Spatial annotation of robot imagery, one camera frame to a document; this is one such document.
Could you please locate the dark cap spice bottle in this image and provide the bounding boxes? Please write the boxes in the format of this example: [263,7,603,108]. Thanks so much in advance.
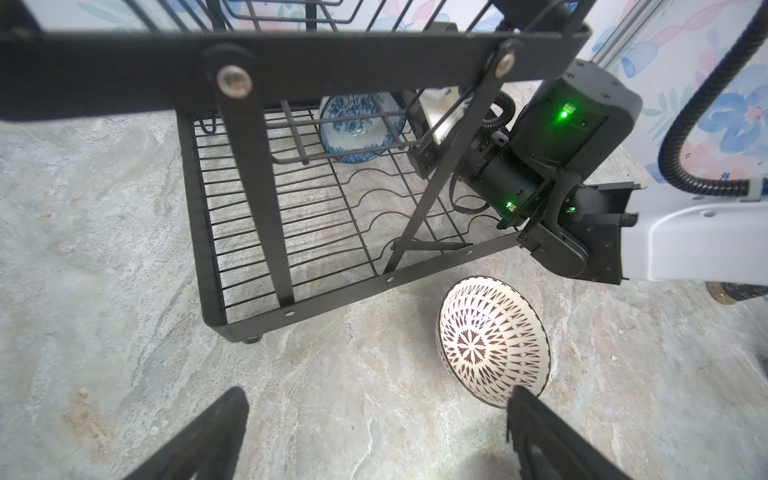
[706,282,768,305]

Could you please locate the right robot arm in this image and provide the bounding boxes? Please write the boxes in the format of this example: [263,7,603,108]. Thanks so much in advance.
[452,60,767,285]

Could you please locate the black corrugated cable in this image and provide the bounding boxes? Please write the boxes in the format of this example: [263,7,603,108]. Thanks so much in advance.
[657,0,768,198]

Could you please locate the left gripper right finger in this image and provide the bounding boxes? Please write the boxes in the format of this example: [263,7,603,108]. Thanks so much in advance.
[506,385,628,479]

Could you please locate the black wire dish rack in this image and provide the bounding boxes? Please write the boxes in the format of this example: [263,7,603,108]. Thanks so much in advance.
[1,1,592,343]

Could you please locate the white brown patterned bowl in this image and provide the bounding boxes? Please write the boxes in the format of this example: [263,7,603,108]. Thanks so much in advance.
[435,275,552,409]

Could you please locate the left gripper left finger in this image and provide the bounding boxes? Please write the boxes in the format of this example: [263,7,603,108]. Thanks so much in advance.
[127,386,249,479]

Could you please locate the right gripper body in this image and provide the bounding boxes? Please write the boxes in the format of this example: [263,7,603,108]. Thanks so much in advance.
[407,58,643,230]

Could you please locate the blue floral bowl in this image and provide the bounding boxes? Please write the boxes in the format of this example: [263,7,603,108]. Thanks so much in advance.
[319,93,406,164]

